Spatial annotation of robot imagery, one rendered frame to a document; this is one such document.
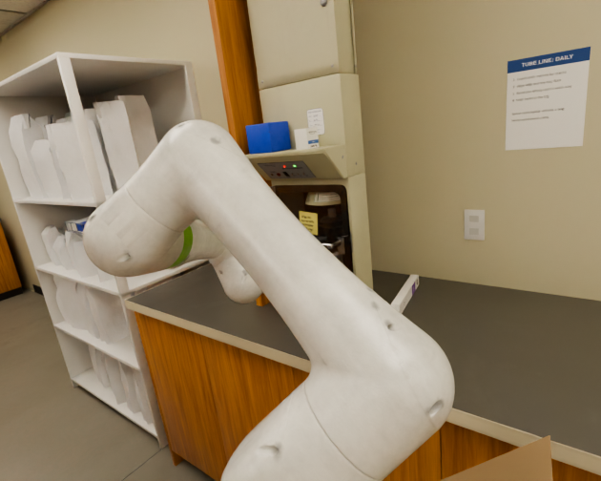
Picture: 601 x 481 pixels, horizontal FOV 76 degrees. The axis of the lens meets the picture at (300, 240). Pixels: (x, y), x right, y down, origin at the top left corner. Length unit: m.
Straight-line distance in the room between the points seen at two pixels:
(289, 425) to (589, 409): 0.75
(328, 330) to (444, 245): 1.23
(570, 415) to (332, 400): 0.70
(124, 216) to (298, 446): 0.38
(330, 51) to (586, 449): 1.10
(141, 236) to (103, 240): 0.05
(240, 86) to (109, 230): 0.92
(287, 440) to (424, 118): 1.31
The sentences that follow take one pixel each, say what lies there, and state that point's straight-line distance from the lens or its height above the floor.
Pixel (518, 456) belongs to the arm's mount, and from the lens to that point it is 0.61.
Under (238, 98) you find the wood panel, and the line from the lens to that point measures 1.40.
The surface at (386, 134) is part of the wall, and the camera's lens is 1.62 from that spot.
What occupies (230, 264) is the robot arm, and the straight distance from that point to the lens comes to 0.99.
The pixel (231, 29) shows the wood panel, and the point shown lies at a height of 1.90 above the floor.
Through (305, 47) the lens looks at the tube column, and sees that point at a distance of 1.29.
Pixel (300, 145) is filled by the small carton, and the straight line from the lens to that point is 1.20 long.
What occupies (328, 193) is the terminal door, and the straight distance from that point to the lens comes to 1.25.
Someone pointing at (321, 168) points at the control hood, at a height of 1.45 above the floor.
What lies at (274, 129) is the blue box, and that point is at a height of 1.58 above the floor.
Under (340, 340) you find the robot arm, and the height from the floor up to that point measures 1.35.
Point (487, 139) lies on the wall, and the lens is 1.51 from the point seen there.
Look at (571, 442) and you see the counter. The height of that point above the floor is 0.94.
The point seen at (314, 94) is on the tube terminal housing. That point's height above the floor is 1.67.
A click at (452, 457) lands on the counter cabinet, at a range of 1.13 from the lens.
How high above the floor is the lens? 1.57
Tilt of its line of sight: 16 degrees down
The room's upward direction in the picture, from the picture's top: 7 degrees counter-clockwise
